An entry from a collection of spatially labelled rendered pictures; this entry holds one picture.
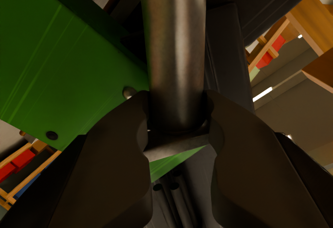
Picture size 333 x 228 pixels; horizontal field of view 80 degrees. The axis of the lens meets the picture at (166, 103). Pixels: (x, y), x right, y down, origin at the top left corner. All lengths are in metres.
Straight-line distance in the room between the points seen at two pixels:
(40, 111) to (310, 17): 0.91
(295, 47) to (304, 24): 8.59
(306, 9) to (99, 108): 0.87
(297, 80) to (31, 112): 7.61
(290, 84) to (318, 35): 6.74
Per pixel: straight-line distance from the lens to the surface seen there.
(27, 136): 0.42
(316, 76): 0.67
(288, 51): 9.52
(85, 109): 0.17
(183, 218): 0.22
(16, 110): 0.20
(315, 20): 0.96
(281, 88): 7.70
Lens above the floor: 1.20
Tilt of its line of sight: 7 degrees up
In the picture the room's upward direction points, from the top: 135 degrees clockwise
